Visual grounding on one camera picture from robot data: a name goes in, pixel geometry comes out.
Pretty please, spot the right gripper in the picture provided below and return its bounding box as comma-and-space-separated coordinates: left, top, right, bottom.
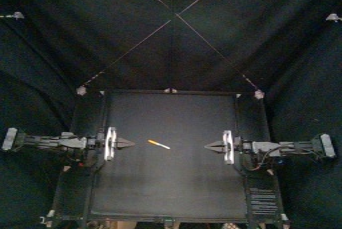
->
220, 130, 243, 166

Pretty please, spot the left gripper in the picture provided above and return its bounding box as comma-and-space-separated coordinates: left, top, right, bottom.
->
96, 126, 120, 162

